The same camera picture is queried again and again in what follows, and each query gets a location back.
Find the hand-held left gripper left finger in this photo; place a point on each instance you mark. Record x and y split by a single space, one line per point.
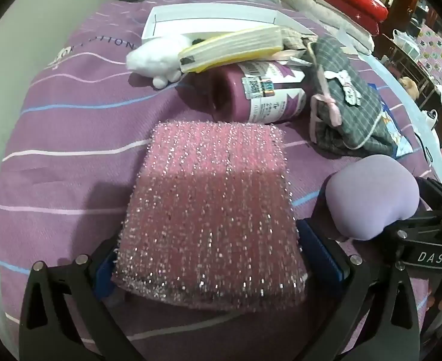
104 274

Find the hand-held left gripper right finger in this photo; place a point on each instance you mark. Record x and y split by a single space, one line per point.
318 248

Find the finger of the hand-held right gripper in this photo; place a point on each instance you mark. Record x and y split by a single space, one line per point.
437 195
416 225

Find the purple soft squishy toy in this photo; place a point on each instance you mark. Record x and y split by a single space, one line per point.
371 195

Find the blue printed packet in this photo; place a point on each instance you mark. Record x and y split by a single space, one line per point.
397 131

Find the grey plaid pouch with bow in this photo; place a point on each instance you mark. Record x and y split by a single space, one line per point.
360 116

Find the pink glitter sponge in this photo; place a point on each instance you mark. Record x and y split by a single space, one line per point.
213 214

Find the yellow cloth packet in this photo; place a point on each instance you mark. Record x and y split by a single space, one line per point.
236 45

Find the white plush toy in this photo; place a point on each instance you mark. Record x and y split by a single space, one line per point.
153 58

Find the white cardboard box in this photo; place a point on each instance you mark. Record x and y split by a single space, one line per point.
206 20

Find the white plastic container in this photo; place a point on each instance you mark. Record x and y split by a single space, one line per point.
431 118

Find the clear plastic sheet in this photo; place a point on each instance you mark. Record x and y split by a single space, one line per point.
412 101

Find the golden dog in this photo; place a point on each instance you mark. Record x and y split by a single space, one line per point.
408 84

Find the purple striped bed sheet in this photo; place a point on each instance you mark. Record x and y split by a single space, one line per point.
74 150

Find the pink patterned box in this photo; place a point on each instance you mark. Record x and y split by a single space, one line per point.
438 50

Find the small white plastic bag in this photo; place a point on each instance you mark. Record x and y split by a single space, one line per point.
405 43

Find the purple labelled bottle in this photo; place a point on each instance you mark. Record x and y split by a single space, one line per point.
232 90

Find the beige folded quilt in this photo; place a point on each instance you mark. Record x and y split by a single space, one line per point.
318 7

